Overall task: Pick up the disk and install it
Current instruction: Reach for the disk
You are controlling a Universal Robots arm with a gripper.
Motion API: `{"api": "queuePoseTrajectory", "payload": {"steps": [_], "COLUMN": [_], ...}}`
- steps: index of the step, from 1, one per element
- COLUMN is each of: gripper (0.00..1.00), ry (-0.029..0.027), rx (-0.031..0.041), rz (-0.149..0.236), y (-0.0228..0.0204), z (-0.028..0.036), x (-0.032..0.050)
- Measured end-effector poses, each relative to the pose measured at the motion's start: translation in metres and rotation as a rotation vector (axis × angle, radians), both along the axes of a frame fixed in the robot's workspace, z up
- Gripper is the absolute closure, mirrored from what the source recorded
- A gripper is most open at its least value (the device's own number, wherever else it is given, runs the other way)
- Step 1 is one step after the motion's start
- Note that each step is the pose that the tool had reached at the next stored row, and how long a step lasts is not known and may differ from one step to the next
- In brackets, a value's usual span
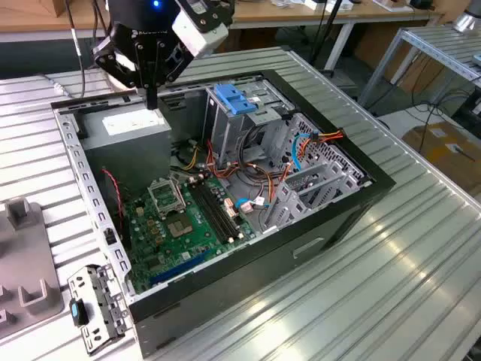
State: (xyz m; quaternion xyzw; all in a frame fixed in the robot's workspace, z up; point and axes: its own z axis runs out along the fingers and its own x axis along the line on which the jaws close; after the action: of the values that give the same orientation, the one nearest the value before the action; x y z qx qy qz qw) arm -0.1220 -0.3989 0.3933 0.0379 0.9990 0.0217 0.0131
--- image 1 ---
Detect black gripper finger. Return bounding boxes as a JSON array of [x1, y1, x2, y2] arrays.
[[92, 35, 153, 111], [151, 40, 195, 111]]

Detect grey metal disk bay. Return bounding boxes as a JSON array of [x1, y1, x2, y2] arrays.
[[261, 111, 374, 235]]

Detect small brown cardboard box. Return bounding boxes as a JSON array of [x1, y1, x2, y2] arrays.
[[50, 0, 71, 18]]

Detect grey metal drive cage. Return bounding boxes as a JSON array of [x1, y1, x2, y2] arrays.
[[204, 77, 298, 170]]

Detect grey power supply unit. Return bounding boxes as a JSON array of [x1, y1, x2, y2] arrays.
[[77, 101, 174, 196]]

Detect metal socket cover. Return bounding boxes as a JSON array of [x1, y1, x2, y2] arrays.
[[147, 177, 188, 220]]

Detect black RAM slot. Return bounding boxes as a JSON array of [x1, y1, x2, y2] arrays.
[[198, 180, 240, 241], [202, 178, 245, 238], [193, 181, 234, 243], [189, 183, 229, 244]]

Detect green motherboard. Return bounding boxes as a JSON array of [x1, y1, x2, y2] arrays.
[[123, 174, 257, 296]]

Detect blue expansion slot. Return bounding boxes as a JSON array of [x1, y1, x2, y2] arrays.
[[150, 250, 208, 287]]

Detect grey parts rack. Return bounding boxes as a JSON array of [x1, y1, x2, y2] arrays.
[[0, 198, 65, 341]]

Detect black open PC case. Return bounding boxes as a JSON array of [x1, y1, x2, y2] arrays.
[[50, 68, 398, 359]]

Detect black clip with blue tab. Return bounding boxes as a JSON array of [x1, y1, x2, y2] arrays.
[[68, 298, 91, 327]]

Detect metal slat side table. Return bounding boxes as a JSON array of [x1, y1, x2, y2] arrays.
[[358, 24, 481, 110]]

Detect large brown cardboard box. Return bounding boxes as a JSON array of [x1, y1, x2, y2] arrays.
[[401, 120, 481, 193]]

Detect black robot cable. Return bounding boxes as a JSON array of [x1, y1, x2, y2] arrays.
[[65, 0, 87, 99]]

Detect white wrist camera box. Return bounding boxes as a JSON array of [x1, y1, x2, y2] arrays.
[[171, 0, 230, 58]]

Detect blue plastic drive bracket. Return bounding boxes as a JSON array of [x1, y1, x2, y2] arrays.
[[213, 83, 259, 117]]

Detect yellow black wire bundle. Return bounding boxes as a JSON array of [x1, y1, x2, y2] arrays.
[[182, 145, 201, 171]]

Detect red black thin wire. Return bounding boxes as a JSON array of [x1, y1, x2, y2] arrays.
[[100, 168, 127, 231]]

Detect blue flat wire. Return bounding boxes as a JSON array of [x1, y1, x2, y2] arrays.
[[290, 129, 321, 173]]

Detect orange black wire bundle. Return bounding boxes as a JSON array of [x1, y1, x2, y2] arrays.
[[202, 138, 296, 206]]

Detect blue wire with white label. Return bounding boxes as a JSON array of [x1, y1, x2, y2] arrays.
[[234, 197, 272, 216]]

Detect red orange power wire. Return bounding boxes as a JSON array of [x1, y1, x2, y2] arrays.
[[300, 126, 346, 151]]

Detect grey metal bracket plate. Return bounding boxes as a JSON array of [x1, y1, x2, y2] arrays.
[[66, 262, 129, 357]]

